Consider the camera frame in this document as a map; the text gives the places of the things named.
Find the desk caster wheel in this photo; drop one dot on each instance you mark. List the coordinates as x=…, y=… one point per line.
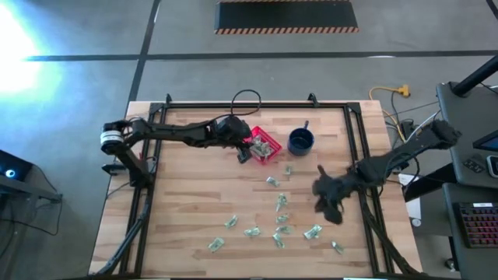
x=450, y=264

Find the dark blue ceramic mug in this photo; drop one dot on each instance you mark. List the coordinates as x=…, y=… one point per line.
x=300, y=142

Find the small black pad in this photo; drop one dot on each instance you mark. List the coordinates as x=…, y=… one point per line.
x=474, y=165

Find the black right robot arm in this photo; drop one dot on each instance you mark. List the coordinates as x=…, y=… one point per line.
x=408, y=149

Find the black table clamp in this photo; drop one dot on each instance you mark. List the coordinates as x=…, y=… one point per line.
x=113, y=168

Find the black device blue light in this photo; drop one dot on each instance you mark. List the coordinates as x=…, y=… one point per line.
x=9, y=171

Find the black keyboard red backlight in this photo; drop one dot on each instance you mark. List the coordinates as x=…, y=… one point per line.
x=480, y=225

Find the smartphone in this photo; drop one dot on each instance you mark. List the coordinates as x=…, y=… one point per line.
x=493, y=165

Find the black monitor stand pole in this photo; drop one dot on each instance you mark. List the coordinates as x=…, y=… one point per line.
x=476, y=78

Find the green white sweetener packet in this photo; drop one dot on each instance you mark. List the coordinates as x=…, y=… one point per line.
x=281, y=201
x=216, y=244
x=284, y=229
x=252, y=232
x=337, y=247
x=282, y=218
x=288, y=170
x=266, y=147
x=268, y=154
x=260, y=152
x=272, y=181
x=278, y=240
x=257, y=141
x=312, y=232
x=231, y=221

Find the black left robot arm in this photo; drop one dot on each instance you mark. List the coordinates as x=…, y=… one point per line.
x=175, y=134

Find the white paper sheet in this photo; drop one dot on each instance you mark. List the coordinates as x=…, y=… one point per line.
x=414, y=208

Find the black keyboard desk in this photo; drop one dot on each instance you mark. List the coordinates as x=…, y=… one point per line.
x=467, y=264

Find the black desk brace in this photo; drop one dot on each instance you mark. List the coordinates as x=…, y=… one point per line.
x=428, y=186

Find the white round cap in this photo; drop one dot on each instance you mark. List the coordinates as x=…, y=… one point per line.
x=416, y=222

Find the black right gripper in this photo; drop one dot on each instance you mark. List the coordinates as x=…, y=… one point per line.
x=338, y=188

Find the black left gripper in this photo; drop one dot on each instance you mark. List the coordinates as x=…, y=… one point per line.
x=229, y=130

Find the grey desk top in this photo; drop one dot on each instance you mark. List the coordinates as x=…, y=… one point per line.
x=467, y=113

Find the black power strip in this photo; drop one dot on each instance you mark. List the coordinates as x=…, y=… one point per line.
x=406, y=126

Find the red plastic mesh basket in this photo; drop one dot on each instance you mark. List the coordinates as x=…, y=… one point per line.
x=269, y=136

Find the black mat orange striped edges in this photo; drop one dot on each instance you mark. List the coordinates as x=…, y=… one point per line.
x=286, y=15

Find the computer monitor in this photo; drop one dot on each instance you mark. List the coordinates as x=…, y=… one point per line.
x=488, y=143

